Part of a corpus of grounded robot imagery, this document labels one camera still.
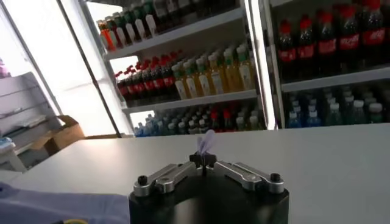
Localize green tinted drink bottle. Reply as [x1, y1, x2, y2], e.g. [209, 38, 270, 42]
[368, 102, 385, 124]
[327, 102, 342, 127]
[352, 99, 367, 125]

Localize purple t-shirt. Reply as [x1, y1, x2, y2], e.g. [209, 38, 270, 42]
[0, 129, 216, 224]

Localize grey window mullion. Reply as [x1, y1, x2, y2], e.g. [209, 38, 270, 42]
[0, 4, 62, 118]

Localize brown cardboard box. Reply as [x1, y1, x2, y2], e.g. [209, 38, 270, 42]
[30, 114, 86, 156]

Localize grey metal shelf unit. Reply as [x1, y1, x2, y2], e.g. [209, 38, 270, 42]
[258, 0, 390, 130]
[80, 0, 269, 138]

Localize orange drink bottle white label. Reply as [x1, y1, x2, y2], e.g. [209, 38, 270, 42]
[97, 19, 113, 52]

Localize dark window post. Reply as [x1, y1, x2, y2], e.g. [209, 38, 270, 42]
[56, 0, 122, 138]

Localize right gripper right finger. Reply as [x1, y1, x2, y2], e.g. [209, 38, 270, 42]
[204, 153, 285, 195]

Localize green cap dark tea bottle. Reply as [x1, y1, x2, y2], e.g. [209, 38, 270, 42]
[123, 9, 137, 44]
[132, 4, 147, 40]
[115, 12, 129, 47]
[106, 16, 120, 49]
[142, 0, 158, 37]

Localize white low stand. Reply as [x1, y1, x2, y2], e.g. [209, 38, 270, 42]
[0, 136, 28, 173]

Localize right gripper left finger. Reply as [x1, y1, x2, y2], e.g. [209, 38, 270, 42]
[133, 153, 204, 198]

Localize grey storage rack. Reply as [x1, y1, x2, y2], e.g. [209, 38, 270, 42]
[0, 71, 66, 171]

